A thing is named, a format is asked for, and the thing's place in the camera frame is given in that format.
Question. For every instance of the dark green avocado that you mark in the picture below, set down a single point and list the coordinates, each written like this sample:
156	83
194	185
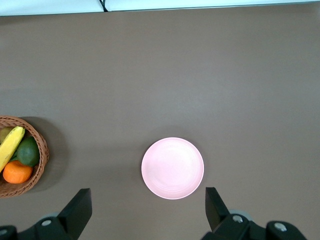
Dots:
28	152

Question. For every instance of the brown wicker basket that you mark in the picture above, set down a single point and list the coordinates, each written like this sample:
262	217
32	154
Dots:
41	150

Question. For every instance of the yellow banana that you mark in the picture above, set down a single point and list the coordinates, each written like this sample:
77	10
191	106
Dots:
10	146

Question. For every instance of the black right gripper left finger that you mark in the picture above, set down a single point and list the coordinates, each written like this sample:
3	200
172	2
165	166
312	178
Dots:
75	212

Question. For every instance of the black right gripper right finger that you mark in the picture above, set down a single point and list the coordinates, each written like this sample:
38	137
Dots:
216	212

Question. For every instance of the yellow-green pear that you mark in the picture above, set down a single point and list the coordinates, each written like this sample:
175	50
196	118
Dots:
5	133

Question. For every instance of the pink round plate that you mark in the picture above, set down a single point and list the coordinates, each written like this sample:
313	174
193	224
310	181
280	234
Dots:
172	168

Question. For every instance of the orange mandarin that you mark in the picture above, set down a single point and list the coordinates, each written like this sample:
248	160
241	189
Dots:
17	173

